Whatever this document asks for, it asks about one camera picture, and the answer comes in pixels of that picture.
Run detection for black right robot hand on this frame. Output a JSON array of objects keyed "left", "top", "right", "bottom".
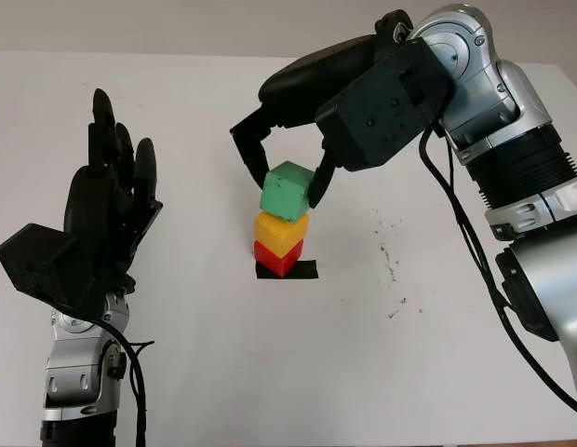
[{"left": 230, "top": 34, "right": 378, "bottom": 210}]

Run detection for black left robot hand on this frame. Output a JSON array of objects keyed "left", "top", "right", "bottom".
[{"left": 63, "top": 88, "right": 164, "bottom": 292}]

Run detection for green wooden cube block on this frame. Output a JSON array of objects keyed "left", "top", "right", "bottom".
[{"left": 259, "top": 160, "right": 316, "bottom": 224}]

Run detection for yellow wooden cube block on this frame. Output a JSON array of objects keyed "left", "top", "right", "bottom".
[{"left": 253, "top": 211, "right": 311, "bottom": 260}]

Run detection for red wooden cube block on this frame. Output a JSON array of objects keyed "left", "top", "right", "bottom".
[{"left": 253, "top": 239, "right": 302, "bottom": 279}]

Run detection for black tape strip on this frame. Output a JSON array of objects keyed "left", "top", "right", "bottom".
[{"left": 254, "top": 260, "right": 319, "bottom": 282}]

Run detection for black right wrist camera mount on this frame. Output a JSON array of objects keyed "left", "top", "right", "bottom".
[{"left": 315, "top": 37, "right": 457, "bottom": 173}]

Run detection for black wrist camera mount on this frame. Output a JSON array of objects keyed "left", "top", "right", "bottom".
[
  {"left": 315, "top": 37, "right": 457, "bottom": 173},
  {"left": 0, "top": 223, "right": 85, "bottom": 311}
]

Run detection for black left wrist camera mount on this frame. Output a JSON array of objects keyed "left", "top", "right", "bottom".
[{"left": 0, "top": 223, "right": 85, "bottom": 311}]

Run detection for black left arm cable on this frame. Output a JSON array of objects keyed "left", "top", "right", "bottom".
[{"left": 97, "top": 311, "right": 155, "bottom": 447}]

